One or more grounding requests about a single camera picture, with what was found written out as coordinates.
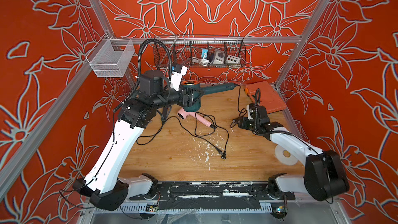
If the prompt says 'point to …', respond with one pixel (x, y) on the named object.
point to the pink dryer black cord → (223, 153)
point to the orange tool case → (269, 97)
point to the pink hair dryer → (182, 114)
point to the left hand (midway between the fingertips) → (197, 89)
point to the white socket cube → (233, 59)
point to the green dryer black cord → (238, 108)
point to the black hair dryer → (166, 111)
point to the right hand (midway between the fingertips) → (237, 120)
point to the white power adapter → (219, 57)
